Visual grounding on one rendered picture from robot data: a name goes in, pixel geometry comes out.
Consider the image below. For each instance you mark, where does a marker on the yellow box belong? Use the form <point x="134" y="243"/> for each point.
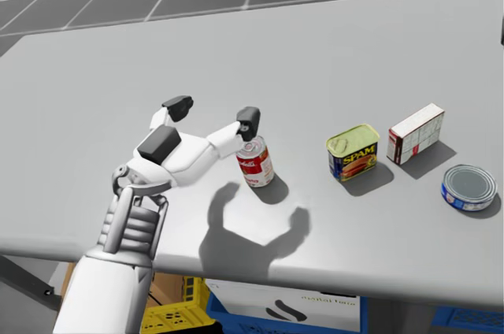
<point x="173" y="316"/>

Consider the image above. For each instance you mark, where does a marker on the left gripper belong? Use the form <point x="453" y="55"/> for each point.
<point x="185" y="156"/>

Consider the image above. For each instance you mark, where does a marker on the red and white can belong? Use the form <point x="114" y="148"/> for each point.
<point x="256" y="166"/>

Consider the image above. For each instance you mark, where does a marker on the blue flat can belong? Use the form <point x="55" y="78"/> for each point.
<point x="468" y="186"/>

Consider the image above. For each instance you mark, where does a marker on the white box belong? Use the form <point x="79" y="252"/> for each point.
<point x="244" y="302"/>

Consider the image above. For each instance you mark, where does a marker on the red and white carton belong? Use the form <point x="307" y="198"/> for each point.
<point x="417" y="133"/>

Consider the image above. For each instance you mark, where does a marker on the blue box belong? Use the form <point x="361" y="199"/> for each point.
<point x="216" y="312"/>

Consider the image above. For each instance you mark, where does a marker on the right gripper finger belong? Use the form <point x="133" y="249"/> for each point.
<point x="502" y="32"/>

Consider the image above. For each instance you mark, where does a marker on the green and blue rectangular can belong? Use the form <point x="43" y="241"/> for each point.
<point x="354" y="156"/>

